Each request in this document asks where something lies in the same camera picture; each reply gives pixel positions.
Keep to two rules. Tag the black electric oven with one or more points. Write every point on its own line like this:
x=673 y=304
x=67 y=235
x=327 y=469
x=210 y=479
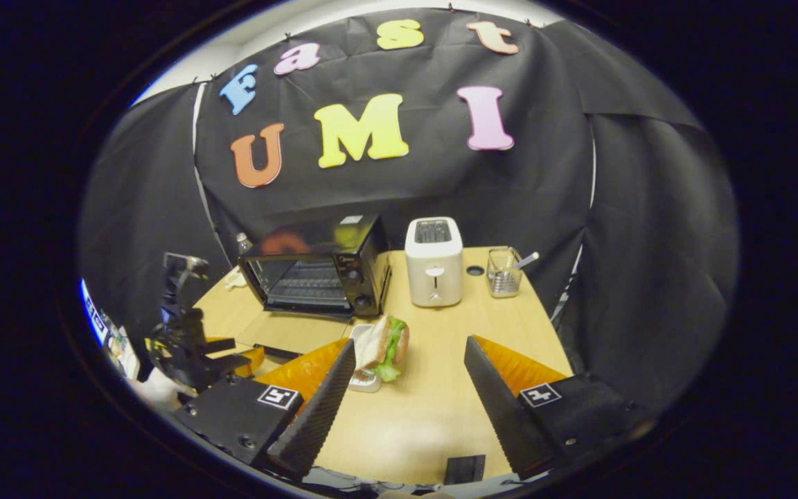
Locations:
x=364 y=263

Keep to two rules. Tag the white rectangular dish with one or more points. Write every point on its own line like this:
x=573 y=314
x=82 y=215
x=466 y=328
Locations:
x=364 y=381

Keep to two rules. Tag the colourful printed board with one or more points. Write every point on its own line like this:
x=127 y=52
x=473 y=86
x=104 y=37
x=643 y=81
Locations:
x=109 y=333

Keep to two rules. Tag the lettuce sandwich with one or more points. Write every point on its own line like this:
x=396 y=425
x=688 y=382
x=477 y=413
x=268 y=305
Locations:
x=388 y=346

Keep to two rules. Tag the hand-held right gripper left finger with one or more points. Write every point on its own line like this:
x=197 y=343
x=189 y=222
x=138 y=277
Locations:
x=319 y=409

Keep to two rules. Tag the black backdrop cloth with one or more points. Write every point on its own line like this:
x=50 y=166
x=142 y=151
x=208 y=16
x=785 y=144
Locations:
x=427 y=187

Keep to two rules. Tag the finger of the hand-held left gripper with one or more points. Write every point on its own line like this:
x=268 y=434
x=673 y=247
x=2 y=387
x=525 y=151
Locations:
x=220 y=344
x=236 y=364

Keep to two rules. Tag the small white snack plate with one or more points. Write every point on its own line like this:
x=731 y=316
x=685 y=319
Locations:
x=235 y=278

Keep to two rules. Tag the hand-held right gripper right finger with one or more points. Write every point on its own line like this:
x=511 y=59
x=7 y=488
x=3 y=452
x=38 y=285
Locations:
x=503 y=409

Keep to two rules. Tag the clear plastic water bottle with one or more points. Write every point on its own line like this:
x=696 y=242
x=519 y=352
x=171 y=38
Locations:
x=244 y=244

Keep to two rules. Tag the white toaster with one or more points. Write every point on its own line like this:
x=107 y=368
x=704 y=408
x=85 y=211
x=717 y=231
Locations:
x=433 y=267

